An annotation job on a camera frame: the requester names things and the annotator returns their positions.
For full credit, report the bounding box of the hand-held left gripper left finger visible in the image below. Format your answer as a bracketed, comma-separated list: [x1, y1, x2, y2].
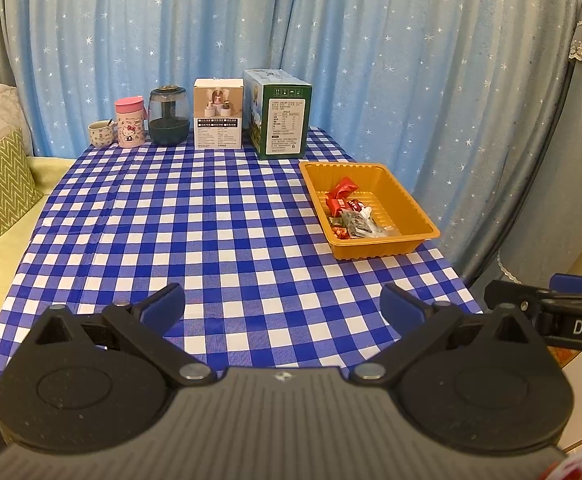
[18, 282, 218, 388]

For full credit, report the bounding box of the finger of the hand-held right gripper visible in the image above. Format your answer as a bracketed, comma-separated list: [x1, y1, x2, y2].
[484, 280, 558, 312]
[546, 273, 582, 301]

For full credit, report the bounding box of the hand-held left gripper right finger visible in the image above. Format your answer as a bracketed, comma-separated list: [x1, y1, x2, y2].
[348, 282, 552, 388]

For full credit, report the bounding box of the clear long snack packet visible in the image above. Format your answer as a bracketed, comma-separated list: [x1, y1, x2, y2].
[342, 212, 372, 239]

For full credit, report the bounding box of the orange plastic tray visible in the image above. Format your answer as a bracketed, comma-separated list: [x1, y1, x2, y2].
[298, 161, 442, 261]

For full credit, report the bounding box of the red pillow packet white print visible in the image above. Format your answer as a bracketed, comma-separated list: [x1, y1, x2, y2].
[328, 177, 360, 199]

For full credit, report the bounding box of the blue white checked tablecloth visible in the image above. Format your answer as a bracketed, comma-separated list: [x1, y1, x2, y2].
[0, 126, 489, 386]

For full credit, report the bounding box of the grey lace trimmed cover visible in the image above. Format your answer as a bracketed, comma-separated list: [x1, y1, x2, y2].
[498, 0, 582, 283]

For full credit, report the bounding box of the person's red white clothing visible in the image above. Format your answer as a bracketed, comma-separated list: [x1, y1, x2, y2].
[543, 442, 582, 480]

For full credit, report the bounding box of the pale yellow sofa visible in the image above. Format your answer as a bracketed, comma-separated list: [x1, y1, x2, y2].
[0, 155, 76, 461]

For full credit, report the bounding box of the dark green glass humidifier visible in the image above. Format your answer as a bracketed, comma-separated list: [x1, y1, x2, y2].
[148, 85, 192, 146]

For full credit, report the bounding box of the white carton box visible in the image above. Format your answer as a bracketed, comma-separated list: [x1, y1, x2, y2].
[193, 78, 246, 151]

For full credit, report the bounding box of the pink cartoon tumbler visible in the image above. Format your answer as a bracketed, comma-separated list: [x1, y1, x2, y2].
[115, 96, 148, 148]

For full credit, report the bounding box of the white ceramic cup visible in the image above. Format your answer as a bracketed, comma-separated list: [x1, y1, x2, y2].
[88, 120, 116, 148]

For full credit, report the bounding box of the green zigzag pillow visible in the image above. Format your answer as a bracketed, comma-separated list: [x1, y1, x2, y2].
[0, 127, 44, 245]

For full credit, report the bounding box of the green carton box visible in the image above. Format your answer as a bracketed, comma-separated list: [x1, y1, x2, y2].
[243, 69, 313, 161]

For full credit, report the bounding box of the blue star curtain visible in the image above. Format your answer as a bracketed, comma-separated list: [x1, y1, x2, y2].
[3, 0, 522, 241]

